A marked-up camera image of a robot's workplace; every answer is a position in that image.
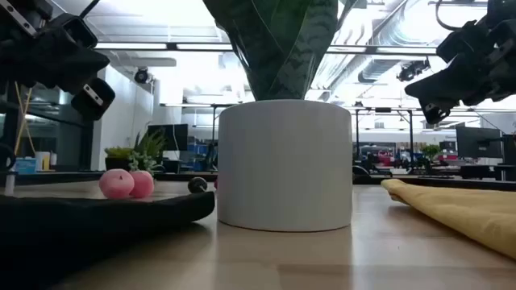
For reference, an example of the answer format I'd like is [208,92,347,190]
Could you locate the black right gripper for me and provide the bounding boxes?
[405,23,516,125]

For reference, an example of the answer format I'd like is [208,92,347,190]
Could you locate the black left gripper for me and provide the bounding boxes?
[0,14,116,122]

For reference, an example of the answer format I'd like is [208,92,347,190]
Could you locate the small pink toy peach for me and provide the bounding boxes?
[98,168,135,201]
[128,170,156,199]

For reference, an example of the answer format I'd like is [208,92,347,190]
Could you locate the black ceiling track light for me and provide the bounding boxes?
[396,57,431,83]

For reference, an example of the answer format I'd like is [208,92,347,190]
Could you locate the black computer monitor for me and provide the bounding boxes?
[147,123,189,152]
[456,126,503,160]
[501,134,516,166]

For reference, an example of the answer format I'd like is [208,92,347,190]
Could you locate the small green background plant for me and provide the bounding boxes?
[420,143,443,163]

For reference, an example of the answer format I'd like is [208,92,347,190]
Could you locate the long ceiling light fixture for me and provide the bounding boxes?
[94,41,235,52]
[326,44,439,56]

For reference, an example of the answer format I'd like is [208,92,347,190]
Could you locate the black ceiling spotlight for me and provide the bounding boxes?
[133,67,151,85]

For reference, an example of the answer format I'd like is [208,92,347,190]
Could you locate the blue white label box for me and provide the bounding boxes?
[15,157,38,175]

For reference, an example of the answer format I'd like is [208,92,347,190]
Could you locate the succulent plant in black pot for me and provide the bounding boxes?
[104,128,167,175]

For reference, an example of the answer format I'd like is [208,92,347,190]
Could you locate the yellow folded cloth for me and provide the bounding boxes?
[381,178,516,261]

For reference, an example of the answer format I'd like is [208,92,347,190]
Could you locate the black folded cloth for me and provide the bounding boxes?
[0,190,217,290]

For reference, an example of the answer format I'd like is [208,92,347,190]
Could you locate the green snake plant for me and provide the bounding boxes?
[202,0,366,102]

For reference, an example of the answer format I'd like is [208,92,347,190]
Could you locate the small dark round fruit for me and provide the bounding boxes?
[187,176,209,194]

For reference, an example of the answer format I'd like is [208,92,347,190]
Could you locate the white round plant pot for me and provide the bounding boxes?
[216,98,354,234]

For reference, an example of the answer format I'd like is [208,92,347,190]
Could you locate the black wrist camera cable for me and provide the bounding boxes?
[79,0,101,19]
[435,0,463,32]

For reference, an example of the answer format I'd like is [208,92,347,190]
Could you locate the black background workstation frame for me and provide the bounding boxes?
[353,106,415,172]
[160,103,235,172]

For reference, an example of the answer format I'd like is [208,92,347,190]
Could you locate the yellow cable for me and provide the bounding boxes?
[14,81,36,158]

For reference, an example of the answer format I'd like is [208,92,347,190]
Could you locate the black aluminium rig frame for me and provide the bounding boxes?
[0,171,516,192]

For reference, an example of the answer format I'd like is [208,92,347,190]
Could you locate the small white cylinder post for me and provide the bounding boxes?
[3,170,17,197]

